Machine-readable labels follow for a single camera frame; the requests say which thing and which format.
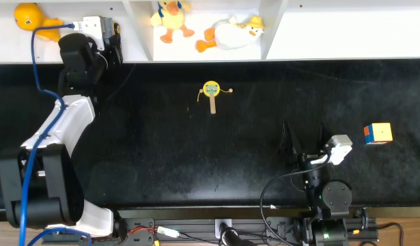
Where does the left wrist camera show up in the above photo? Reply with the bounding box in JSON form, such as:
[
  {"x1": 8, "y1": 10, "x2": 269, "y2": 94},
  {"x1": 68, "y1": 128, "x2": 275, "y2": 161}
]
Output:
[{"x1": 72, "y1": 16, "x2": 107, "y2": 51}]

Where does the white plush duck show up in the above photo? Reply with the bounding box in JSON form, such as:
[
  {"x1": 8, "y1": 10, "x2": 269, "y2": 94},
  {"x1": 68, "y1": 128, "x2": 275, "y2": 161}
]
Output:
[{"x1": 195, "y1": 14, "x2": 266, "y2": 53}]

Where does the white shelf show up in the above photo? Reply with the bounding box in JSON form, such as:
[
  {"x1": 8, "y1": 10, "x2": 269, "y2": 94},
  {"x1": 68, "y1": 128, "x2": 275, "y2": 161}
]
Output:
[{"x1": 0, "y1": 0, "x2": 420, "y2": 65}]

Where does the many-coloured puzzle cube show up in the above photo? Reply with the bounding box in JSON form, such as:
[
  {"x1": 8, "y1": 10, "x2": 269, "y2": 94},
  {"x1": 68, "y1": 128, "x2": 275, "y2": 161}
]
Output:
[{"x1": 363, "y1": 122, "x2": 394, "y2": 146}]

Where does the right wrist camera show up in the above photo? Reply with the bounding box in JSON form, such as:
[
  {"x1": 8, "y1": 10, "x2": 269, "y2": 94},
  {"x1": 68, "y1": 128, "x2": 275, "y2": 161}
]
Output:
[{"x1": 310, "y1": 134, "x2": 354, "y2": 166}]

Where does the yellow rubber duck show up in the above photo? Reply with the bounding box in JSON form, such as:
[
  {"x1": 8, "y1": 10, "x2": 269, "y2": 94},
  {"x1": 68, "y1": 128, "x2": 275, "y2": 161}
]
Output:
[{"x1": 13, "y1": 2, "x2": 64, "y2": 43}]

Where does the black cable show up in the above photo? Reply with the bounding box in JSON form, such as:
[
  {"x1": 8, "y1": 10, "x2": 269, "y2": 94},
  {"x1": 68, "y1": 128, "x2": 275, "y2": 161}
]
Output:
[{"x1": 259, "y1": 153, "x2": 333, "y2": 246}]

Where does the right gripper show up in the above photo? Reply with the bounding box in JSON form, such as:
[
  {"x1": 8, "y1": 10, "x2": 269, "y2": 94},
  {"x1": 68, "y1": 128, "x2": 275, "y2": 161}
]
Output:
[{"x1": 277, "y1": 122, "x2": 329, "y2": 167}]

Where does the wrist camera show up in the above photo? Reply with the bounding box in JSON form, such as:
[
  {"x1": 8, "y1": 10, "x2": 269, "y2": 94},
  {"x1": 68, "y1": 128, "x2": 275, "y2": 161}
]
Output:
[
  {"x1": 72, "y1": 16, "x2": 107, "y2": 51},
  {"x1": 310, "y1": 134, "x2": 354, "y2": 166}
]

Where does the yellow rattle drum toy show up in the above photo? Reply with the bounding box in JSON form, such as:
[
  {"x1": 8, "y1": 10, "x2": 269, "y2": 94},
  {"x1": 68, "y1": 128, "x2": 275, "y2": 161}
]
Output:
[{"x1": 197, "y1": 80, "x2": 234, "y2": 115}]

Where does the mounting rail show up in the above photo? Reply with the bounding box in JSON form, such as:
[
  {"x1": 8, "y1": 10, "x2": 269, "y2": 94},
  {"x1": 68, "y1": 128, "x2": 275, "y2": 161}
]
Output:
[{"x1": 42, "y1": 206, "x2": 405, "y2": 246}]

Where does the yellow plush duck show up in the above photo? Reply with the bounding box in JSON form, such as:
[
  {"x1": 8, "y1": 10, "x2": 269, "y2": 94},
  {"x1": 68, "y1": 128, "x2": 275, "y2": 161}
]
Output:
[{"x1": 150, "y1": 0, "x2": 196, "y2": 44}]

